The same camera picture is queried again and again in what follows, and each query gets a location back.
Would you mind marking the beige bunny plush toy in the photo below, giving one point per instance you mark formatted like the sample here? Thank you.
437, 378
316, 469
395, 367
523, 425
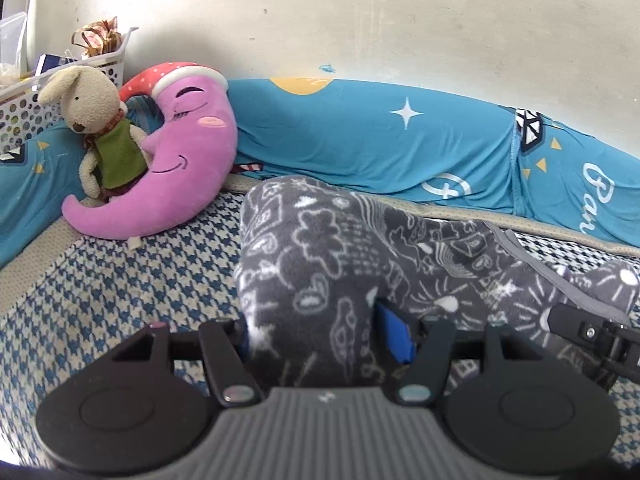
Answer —
85, 100

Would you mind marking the white plastic basket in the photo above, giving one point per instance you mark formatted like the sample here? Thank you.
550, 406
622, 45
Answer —
20, 110

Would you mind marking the gold ribbon bow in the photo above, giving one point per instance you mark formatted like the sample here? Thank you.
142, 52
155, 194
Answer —
97, 40

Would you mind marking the purple moon plush pillow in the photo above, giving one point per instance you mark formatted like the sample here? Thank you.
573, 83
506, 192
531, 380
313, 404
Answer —
195, 160

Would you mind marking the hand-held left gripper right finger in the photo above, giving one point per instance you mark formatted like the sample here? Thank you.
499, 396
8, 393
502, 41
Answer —
395, 332

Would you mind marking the blue printed bolster cover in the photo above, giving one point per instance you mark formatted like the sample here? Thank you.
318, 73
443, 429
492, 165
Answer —
350, 140

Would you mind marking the grey printed fleece jacket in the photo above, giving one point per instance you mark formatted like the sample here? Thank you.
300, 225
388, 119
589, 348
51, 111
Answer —
310, 260

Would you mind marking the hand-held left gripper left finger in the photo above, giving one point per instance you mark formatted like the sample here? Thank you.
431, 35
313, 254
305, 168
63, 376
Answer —
225, 355

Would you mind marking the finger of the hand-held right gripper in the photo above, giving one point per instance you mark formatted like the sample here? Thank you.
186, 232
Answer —
590, 332

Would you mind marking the clear plastic container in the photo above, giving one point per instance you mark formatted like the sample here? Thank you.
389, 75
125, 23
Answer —
12, 45

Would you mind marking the dark blue box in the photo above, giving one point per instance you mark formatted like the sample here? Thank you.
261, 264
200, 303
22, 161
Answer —
52, 62

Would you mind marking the blue houndstooth bed mat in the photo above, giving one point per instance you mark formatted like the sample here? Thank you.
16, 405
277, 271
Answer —
150, 290

